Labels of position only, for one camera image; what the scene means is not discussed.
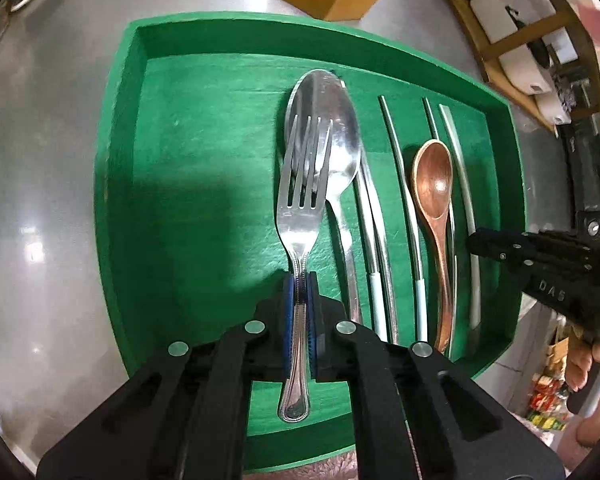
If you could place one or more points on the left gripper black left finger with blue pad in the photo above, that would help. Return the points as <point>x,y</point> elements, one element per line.
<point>181,417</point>

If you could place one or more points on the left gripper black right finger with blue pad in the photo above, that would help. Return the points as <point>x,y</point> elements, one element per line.
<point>415,416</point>

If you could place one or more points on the steel fork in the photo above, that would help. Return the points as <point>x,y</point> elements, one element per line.
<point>299,212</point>

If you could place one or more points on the person's right hand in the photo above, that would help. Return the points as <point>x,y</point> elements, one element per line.
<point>580,360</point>

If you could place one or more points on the small wooden spoon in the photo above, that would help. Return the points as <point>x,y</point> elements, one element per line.
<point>432,179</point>

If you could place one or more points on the wooden rack shelf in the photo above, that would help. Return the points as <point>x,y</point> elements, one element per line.
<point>522,62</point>

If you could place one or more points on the green wooden tray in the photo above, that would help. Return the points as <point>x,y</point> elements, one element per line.
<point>189,145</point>

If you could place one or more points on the large steel spoon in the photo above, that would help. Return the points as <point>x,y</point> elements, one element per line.
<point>320,99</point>

